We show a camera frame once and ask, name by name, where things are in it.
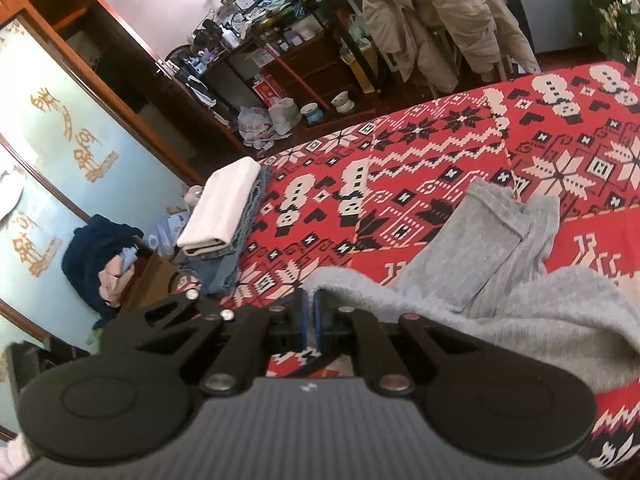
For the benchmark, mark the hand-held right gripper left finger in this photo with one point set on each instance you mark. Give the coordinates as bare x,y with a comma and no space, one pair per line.
303,320

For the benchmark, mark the brown cardboard box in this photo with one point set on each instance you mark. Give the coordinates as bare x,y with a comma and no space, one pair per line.
150,275

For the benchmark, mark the cluttered black metal shelf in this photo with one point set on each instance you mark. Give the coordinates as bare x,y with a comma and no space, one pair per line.
280,22

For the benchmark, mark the white folded cloth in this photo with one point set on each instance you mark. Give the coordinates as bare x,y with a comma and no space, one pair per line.
220,205

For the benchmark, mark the wooden drawer cabinet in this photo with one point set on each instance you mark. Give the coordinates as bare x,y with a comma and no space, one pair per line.
310,70

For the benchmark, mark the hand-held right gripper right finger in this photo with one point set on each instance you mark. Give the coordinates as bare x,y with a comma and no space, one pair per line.
318,320

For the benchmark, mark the beige jacket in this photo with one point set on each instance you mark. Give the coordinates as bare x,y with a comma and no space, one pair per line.
425,10

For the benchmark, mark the grey sweater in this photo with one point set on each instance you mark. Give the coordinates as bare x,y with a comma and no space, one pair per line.
500,300

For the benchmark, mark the blue and white cup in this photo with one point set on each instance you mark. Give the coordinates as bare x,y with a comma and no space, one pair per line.
311,114

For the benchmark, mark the grey refrigerator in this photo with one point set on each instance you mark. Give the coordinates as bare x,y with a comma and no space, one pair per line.
560,0

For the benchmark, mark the white plastic bag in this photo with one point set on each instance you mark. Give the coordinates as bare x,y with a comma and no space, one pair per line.
252,125

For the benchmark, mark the decorated Christmas tree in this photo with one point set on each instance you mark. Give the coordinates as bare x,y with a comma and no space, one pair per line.
615,10

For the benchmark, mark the folded blue jeans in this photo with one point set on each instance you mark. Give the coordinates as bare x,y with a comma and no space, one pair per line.
225,275

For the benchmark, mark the dark blue cloth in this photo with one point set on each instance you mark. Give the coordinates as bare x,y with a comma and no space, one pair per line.
95,250

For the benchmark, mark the wooden wardrobe with glass doors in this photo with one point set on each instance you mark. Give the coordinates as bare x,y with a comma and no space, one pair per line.
50,160

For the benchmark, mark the red patterned blanket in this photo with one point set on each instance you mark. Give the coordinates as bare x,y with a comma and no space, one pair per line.
400,160

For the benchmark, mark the light blue cloth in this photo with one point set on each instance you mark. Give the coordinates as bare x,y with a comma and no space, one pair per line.
167,230

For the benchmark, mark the red cardboard box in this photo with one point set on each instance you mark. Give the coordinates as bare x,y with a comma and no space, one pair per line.
266,91

